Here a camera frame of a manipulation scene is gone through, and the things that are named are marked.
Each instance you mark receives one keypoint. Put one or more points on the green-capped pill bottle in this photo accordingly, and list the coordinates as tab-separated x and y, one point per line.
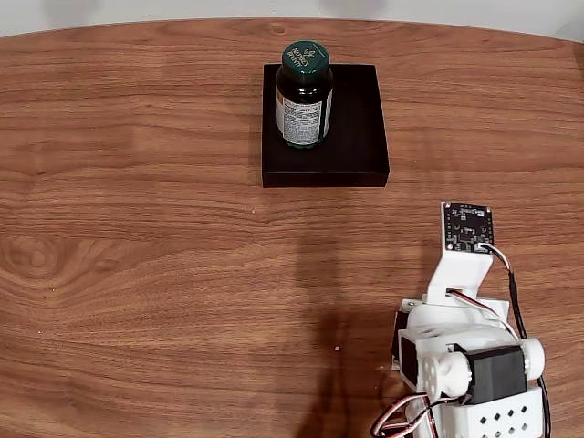
303	114

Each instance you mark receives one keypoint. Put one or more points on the black camera board white mount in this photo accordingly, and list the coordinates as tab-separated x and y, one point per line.
463	269

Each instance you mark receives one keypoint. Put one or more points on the shallow black box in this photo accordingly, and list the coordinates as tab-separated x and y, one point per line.
356	137

